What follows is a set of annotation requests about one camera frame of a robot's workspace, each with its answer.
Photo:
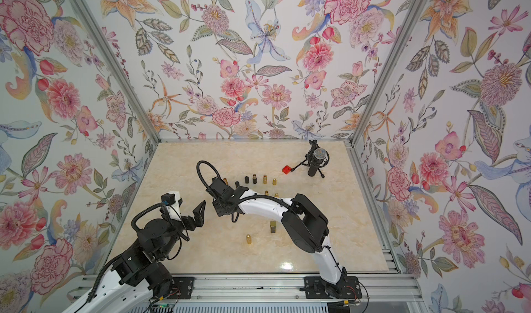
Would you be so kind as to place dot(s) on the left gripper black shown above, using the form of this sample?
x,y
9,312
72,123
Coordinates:
x,y
199,219

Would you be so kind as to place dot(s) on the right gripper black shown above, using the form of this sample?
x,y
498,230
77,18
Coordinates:
x,y
219,209

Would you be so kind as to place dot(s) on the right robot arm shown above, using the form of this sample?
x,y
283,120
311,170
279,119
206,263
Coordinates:
x,y
305,224

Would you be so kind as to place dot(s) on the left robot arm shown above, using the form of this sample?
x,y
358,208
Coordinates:
x,y
138,274

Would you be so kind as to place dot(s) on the square gold black lipstick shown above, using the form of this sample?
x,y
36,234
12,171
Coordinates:
x,y
273,227

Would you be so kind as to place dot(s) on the red small block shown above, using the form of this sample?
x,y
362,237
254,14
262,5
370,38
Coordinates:
x,y
286,169

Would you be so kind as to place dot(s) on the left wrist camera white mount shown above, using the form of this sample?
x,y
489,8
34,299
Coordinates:
x,y
170,206

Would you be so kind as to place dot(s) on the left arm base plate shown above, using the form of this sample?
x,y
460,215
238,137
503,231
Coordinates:
x,y
180,288

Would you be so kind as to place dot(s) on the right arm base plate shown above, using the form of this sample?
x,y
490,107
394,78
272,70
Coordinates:
x,y
347,288

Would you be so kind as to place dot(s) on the aluminium front rail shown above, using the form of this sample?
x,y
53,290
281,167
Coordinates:
x,y
385,287

